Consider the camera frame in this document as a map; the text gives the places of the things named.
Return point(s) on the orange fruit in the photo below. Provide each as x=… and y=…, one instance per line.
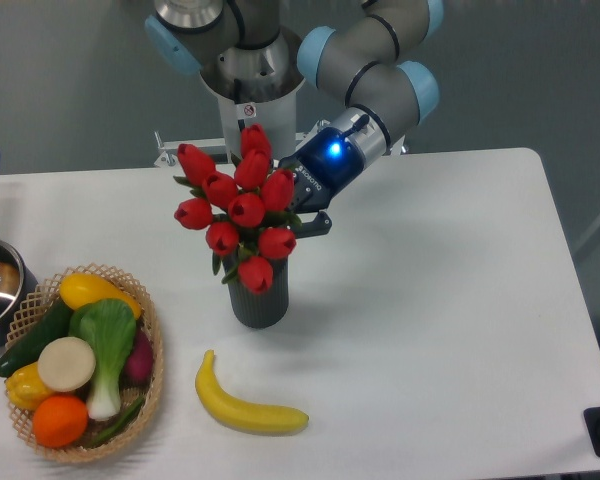
x=59, y=421

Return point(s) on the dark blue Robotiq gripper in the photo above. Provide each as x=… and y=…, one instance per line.
x=321, y=169

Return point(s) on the red tulip bouquet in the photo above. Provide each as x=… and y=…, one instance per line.
x=245, y=216

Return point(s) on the yellow squash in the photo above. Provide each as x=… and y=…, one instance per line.
x=79, y=289

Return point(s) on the dark grey ribbed vase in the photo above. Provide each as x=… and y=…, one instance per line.
x=264, y=309

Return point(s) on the green cucumber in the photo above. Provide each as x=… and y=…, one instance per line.
x=53, y=325

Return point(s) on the green bean pod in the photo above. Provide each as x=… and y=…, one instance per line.
x=123, y=420

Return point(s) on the beige round slice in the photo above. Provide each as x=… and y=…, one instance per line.
x=66, y=364

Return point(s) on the yellow bell pepper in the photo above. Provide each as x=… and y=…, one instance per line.
x=25, y=389

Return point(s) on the green bok choy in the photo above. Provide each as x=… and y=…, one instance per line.
x=108, y=326

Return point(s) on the purple sweet potato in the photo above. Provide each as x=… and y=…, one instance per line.
x=139, y=364

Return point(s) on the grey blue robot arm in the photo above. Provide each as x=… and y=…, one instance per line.
x=331, y=103

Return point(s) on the woven wicker basket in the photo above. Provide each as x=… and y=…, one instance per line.
x=33, y=308

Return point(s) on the yellow banana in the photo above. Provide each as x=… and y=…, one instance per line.
x=242, y=415

